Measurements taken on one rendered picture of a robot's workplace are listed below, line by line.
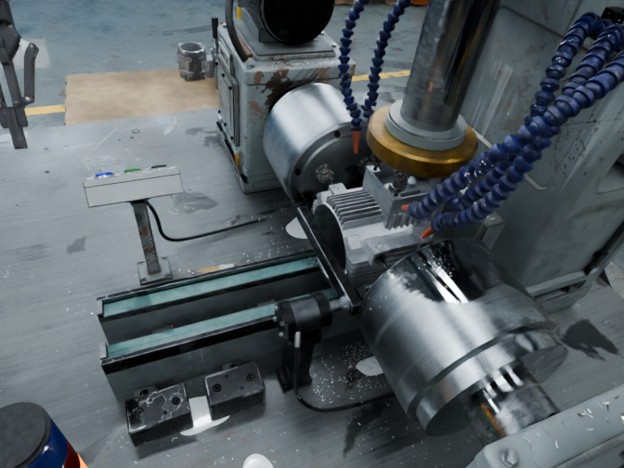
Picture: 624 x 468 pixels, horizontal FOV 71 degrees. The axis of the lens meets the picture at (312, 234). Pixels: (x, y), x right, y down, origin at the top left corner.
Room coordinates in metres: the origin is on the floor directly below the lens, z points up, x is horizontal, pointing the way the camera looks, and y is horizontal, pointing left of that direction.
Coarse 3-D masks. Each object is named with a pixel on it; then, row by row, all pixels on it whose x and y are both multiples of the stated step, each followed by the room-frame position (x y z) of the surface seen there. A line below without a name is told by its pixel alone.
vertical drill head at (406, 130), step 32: (448, 0) 0.62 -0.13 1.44; (480, 0) 0.61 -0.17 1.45; (448, 32) 0.61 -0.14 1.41; (480, 32) 0.61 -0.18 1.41; (416, 64) 0.64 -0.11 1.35; (448, 64) 0.61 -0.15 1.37; (416, 96) 0.62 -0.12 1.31; (448, 96) 0.61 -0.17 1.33; (384, 128) 0.64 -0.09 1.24; (416, 128) 0.61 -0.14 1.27; (448, 128) 0.62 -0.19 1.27; (384, 160) 0.59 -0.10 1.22; (416, 160) 0.56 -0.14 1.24; (448, 160) 0.57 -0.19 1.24
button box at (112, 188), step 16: (96, 176) 0.62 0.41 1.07; (112, 176) 0.61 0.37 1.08; (128, 176) 0.62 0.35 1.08; (144, 176) 0.63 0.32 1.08; (160, 176) 0.64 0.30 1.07; (176, 176) 0.66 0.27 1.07; (96, 192) 0.59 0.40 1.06; (112, 192) 0.60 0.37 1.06; (128, 192) 0.61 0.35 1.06; (144, 192) 0.62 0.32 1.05; (160, 192) 0.63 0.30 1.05; (176, 192) 0.64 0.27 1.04
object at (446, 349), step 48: (480, 240) 0.51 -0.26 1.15; (384, 288) 0.42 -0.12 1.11; (432, 288) 0.40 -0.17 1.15; (480, 288) 0.40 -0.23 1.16; (384, 336) 0.36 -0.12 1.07; (432, 336) 0.34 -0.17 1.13; (480, 336) 0.33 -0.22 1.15; (528, 336) 0.34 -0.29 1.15; (432, 384) 0.29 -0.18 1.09; (480, 384) 0.29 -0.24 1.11; (528, 384) 0.30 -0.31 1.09; (432, 432) 0.27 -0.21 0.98; (480, 432) 0.26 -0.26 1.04
